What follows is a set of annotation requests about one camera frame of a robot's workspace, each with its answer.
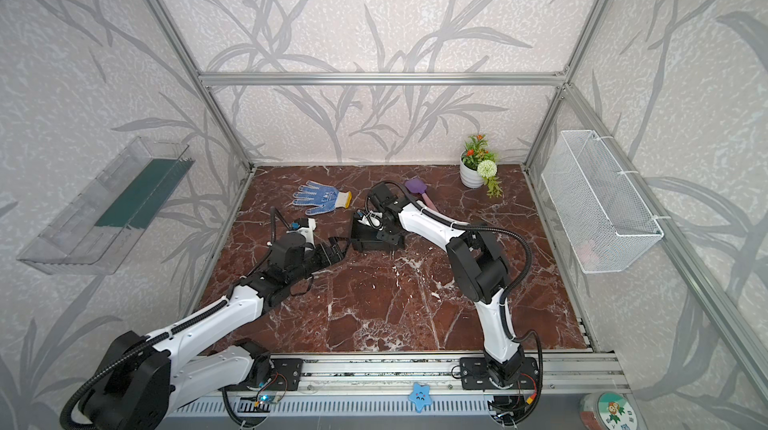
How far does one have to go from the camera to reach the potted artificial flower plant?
1019 millimetres

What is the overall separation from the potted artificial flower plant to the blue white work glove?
1.49 feet

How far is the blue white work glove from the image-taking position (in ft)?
3.61
